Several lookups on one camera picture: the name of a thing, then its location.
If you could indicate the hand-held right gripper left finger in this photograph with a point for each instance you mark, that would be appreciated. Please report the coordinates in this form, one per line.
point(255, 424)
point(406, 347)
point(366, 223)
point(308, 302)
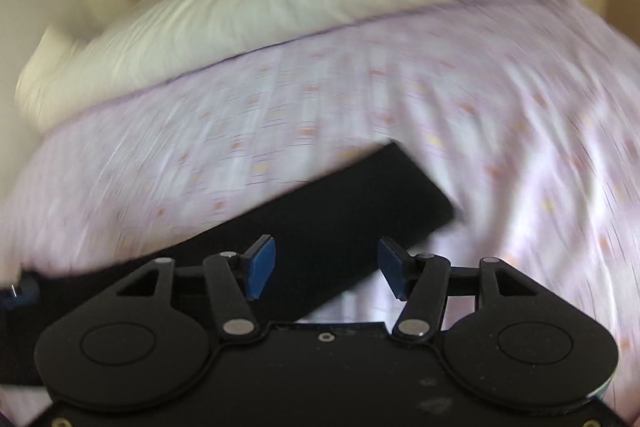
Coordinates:
point(261, 267)

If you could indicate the white pillow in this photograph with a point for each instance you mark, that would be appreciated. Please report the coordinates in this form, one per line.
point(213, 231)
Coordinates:
point(280, 2)

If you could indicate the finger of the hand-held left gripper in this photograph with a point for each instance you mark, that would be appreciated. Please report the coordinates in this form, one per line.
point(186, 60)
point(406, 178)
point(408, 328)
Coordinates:
point(25, 289)

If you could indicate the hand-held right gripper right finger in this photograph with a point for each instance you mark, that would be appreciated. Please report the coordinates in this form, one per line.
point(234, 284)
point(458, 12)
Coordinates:
point(392, 268)

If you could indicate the black pants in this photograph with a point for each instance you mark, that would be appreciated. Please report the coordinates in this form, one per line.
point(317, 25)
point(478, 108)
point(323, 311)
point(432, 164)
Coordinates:
point(350, 207)

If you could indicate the pink patterned bed sheet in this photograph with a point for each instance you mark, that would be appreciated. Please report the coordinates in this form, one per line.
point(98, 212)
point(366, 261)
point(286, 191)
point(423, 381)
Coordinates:
point(525, 117)

